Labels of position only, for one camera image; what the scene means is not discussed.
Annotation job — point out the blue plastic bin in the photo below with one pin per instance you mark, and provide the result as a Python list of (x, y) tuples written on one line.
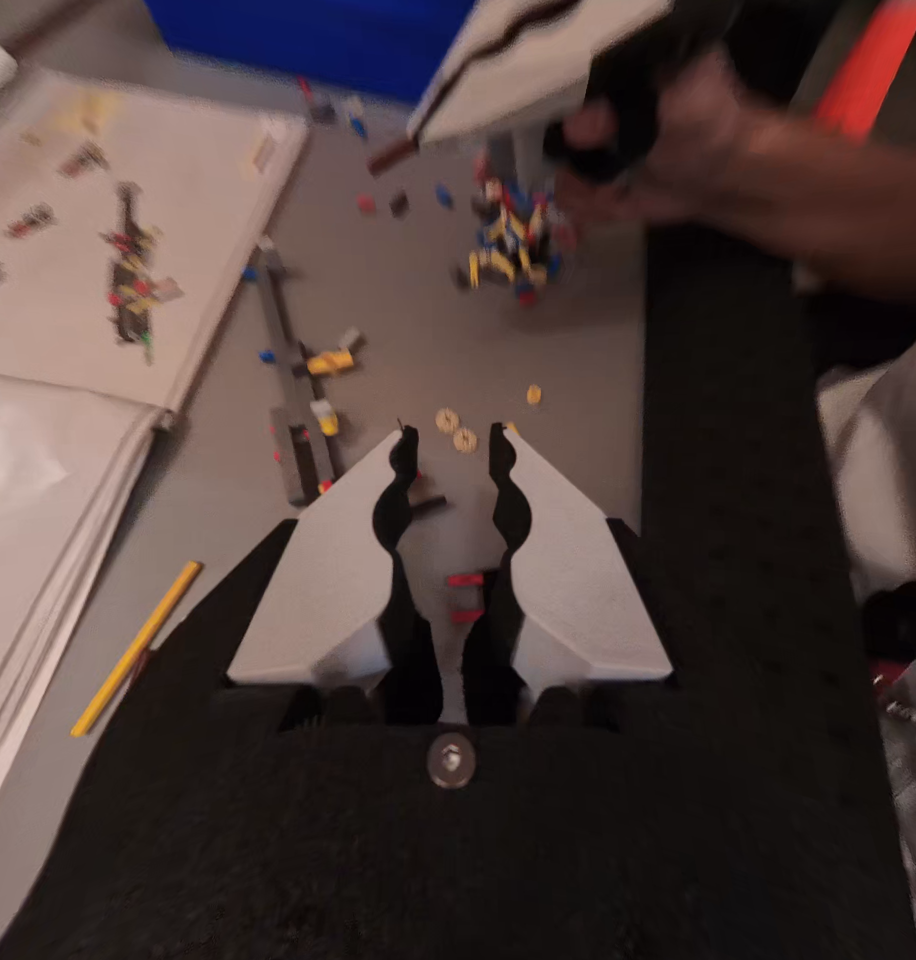
[(315, 37)]

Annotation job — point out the open lego instruction booklet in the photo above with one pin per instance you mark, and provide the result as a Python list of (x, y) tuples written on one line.
[(75, 300)]

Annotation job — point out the person's right hand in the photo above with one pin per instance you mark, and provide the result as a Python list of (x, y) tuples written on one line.
[(713, 150)]

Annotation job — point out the black foam pad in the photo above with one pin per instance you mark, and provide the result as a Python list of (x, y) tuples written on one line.
[(728, 487)]

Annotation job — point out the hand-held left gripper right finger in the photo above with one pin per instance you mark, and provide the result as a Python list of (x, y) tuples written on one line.
[(578, 600)]

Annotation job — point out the pile of small lego pins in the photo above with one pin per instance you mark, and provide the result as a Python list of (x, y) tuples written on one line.
[(514, 240)]

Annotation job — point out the long grey lego beam assembly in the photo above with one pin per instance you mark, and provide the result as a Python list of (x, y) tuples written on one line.
[(300, 420)]

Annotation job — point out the light grey lego pin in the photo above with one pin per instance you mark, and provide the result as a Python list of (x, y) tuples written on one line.
[(351, 339)]

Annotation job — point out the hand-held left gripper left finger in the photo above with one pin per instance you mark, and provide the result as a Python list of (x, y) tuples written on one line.
[(315, 600)]

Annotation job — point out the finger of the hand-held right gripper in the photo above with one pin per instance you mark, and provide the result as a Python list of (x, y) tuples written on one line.
[(503, 19), (533, 82)]

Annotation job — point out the black lego fork red pins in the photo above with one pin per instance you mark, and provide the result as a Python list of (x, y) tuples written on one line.
[(469, 596)]

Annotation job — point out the red lego pin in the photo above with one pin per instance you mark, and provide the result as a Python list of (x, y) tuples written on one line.
[(304, 86), (366, 204)]

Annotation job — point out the tan lego gear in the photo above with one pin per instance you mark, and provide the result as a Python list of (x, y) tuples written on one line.
[(465, 440), (447, 420)]

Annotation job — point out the person's white shirt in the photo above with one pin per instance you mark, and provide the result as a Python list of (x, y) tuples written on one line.
[(893, 465)]

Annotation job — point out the red badge card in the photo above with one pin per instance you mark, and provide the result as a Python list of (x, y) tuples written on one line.
[(889, 671)]

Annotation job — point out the orange reflective vest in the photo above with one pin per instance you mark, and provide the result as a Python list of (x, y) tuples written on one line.
[(867, 67)]

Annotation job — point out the blue lego pin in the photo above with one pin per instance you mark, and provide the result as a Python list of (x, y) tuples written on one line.
[(358, 127), (444, 196)]

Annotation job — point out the brown lego axle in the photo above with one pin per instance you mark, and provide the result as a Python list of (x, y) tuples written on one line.
[(393, 156)]

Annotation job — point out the long yellow lego axle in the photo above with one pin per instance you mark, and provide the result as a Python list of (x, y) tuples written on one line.
[(135, 649)]

